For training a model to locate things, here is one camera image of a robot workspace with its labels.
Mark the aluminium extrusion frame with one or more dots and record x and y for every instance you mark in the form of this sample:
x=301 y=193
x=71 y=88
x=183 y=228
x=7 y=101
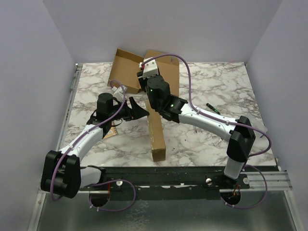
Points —
x=270 y=191

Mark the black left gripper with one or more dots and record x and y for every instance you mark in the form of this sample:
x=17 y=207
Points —
x=136 y=112

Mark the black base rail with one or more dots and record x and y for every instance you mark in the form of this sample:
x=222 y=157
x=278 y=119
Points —
x=170 y=183

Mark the green black screwdriver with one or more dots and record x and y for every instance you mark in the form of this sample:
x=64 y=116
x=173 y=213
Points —
x=213 y=108

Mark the clear plastic screw box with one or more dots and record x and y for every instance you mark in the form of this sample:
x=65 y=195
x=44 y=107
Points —
x=256 y=122

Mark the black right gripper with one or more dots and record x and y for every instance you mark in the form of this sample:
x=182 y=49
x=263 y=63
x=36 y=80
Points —
x=141 y=78

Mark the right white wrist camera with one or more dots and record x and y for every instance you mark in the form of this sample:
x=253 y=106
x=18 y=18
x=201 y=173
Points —
x=150 y=68

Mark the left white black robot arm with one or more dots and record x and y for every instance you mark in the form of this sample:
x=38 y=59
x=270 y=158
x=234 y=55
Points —
x=62 y=173

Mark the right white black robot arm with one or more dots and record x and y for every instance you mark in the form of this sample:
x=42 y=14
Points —
x=237 y=132

